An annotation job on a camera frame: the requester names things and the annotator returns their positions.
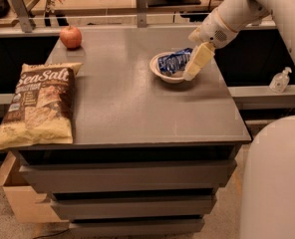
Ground white paper bowl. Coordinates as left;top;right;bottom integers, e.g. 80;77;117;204
149;51;194;84

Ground grey drawer cabinet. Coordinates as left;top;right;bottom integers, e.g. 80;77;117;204
20;27;250;237

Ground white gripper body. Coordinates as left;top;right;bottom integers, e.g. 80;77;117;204
199;8;238;49

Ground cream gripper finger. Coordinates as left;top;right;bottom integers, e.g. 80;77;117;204
188;28;201;42
183;42;215;81

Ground clear hand sanitizer bottle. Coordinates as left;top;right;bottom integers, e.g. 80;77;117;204
269;67;292;94

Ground red apple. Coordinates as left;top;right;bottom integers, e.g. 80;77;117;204
60;26;82;49

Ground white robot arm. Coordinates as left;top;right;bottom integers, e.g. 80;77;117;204
183;0;295;239

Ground crushed blue pepsi can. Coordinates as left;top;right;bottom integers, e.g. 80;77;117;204
157;48;192;76

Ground sea salt chips bag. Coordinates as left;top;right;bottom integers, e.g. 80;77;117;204
0;63;82;150

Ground grey metal rail frame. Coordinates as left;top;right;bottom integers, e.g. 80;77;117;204
0;0;221;37

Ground cardboard box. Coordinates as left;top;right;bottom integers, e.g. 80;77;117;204
0;152;62;223

